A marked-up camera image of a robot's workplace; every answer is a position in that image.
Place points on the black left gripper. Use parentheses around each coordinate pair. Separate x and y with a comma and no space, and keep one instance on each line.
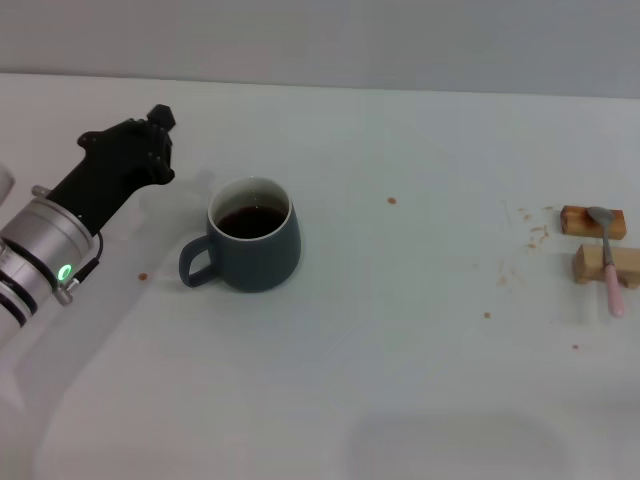
(110,160)

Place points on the grey ceramic cup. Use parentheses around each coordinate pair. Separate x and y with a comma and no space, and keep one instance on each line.
(260,265)

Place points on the dark coffee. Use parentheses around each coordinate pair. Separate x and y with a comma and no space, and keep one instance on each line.
(250,222)

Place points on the stained rectangular wooden block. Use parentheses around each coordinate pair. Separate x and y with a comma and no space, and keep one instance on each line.
(575,225)

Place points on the light notched wooden block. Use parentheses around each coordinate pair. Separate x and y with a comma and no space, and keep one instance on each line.
(590,262)

